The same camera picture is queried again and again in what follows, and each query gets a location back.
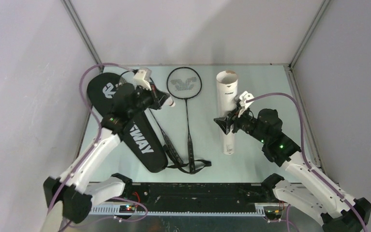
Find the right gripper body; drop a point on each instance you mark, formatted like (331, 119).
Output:
(245, 123)

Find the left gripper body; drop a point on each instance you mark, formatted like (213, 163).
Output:
(146, 99)

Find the white shuttlecock tube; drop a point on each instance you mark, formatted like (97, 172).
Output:
(227, 83)

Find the shuttlecock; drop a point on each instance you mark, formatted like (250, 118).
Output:
(169, 102)

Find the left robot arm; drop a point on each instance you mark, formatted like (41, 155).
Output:
(70, 195)

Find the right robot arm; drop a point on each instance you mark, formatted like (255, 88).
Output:
(319, 197)

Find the right badminton racket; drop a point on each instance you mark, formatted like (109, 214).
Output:
(185, 83)

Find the badminton racket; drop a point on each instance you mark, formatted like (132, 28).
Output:
(185, 83)
(169, 144)

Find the left badminton racket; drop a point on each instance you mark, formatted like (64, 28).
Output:
(169, 144)

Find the black racket bag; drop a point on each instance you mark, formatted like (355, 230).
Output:
(108, 88)

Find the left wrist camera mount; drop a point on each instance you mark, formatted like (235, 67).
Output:
(142, 78)

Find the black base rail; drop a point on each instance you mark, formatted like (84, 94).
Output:
(197, 199)

